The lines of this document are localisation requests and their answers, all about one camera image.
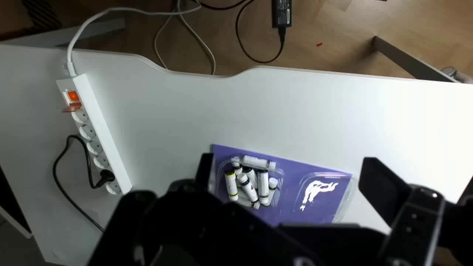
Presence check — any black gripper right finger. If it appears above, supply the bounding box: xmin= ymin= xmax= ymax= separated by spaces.
xmin=358 ymin=157 xmax=411 ymax=222

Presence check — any white power strip cable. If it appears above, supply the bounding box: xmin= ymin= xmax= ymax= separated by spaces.
xmin=66 ymin=3 xmax=205 ymax=79

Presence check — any purple paper sheet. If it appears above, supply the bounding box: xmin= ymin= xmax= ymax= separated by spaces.
xmin=209 ymin=142 xmax=354 ymax=226

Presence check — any thin white floor cable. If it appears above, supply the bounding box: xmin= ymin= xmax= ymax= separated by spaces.
xmin=153 ymin=0 xmax=219 ymax=77

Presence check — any white power strip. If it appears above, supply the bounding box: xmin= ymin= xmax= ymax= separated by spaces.
xmin=57 ymin=74 xmax=134 ymax=195

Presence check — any black plug and cable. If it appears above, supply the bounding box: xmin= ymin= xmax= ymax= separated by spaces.
xmin=52 ymin=135 xmax=119 ymax=234

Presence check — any small white bottle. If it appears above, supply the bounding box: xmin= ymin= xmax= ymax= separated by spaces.
xmin=243 ymin=156 xmax=277 ymax=170
xmin=225 ymin=170 xmax=239 ymax=201
xmin=261 ymin=178 xmax=280 ymax=207
xmin=258 ymin=170 xmax=270 ymax=198
xmin=239 ymin=173 xmax=259 ymax=204

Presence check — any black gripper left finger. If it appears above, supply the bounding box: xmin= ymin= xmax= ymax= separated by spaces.
xmin=196 ymin=153 xmax=213 ymax=191

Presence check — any black laptop power adapter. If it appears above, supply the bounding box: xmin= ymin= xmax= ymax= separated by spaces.
xmin=273 ymin=0 xmax=293 ymax=28

